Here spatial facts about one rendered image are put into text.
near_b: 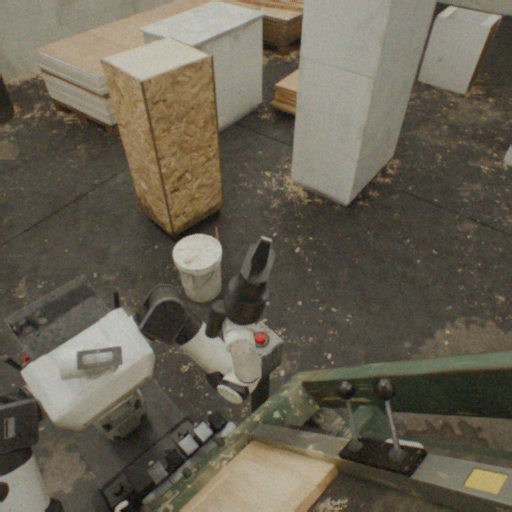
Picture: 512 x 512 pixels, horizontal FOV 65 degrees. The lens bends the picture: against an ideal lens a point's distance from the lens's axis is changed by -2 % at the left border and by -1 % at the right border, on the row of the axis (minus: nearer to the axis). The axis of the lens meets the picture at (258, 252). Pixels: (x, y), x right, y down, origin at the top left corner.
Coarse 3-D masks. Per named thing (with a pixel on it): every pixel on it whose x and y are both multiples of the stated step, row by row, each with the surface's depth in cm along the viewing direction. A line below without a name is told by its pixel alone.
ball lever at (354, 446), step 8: (344, 384) 77; (352, 384) 77; (336, 392) 78; (344, 392) 76; (352, 392) 76; (352, 416) 76; (352, 424) 76; (352, 432) 75; (352, 440) 75; (352, 448) 74; (360, 448) 74
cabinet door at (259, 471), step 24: (240, 456) 118; (264, 456) 107; (288, 456) 98; (216, 480) 113; (240, 480) 104; (264, 480) 95; (288, 480) 88; (312, 480) 81; (192, 504) 109; (216, 504) 100; (240, 504) 92; (264, 504) 85; (288, 504) 79; (312, 504) 77
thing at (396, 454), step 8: (376, 384) 67; (384, 384) 66; (392, 384) 66; (376, 392) 66; (384, 392) 65; (392, 392) 65; (384, 400) 66; (392, 416) 66; (392, 424) 65; (392, 432) 65; (392, 440) 65; (392, 456) 64; (400, 456) 63
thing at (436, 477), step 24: (264, 432) 117; (288, 432) 105; (312, 456) 89; (336, 456) 79; (432, 456) 61; (384, 480) 67; (408, 480) 61; (432, 480) 56; (456, 480) 53; (456, 504) 54; (480, 504) 49; (504, 504) 46
